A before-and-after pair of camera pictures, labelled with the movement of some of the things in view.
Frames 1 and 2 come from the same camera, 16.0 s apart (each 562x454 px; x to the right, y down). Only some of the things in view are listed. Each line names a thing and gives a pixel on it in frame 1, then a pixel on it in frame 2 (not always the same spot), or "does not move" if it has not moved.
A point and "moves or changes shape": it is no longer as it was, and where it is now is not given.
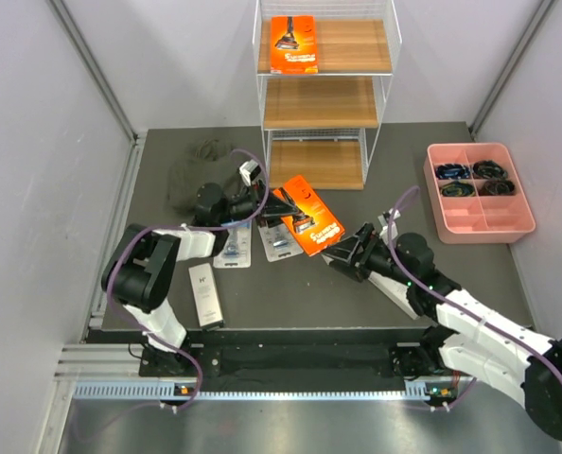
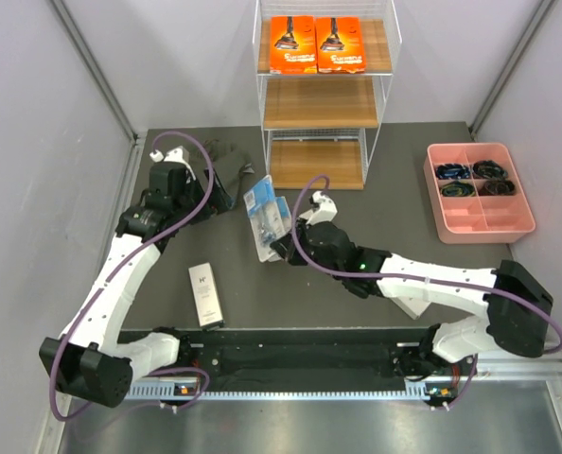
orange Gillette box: x=293 y=47 does not move
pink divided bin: x=477 y=194 does not move
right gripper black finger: x=347 y=269 → x=286 y=253
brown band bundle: x=497 y=187 does not move
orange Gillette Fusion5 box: x=313 y=226 moves or changes shape
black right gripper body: x=378 y=259 → x=304 y=227
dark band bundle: x=490 y=169 does not move
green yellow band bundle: x=459 y=189 does not move
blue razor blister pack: x=236 y=251 → x=263 y=208
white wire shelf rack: x=323 y=68 does not move
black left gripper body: x=244 y=207 → x=215 y=205
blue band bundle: x=452 y=170 does not move
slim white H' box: x=207 y=305 does not move
